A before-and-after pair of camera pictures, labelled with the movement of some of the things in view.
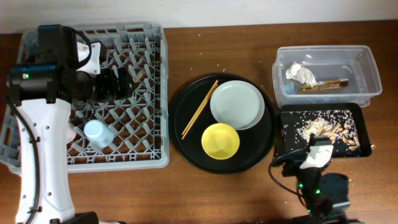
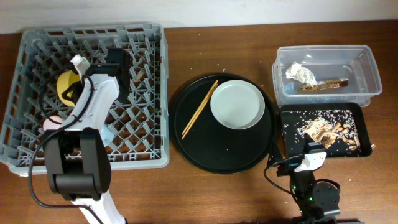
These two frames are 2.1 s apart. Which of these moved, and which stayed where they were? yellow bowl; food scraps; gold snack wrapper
Moved: yellow bowl
Stayed: gold snack wrapper; food scraps
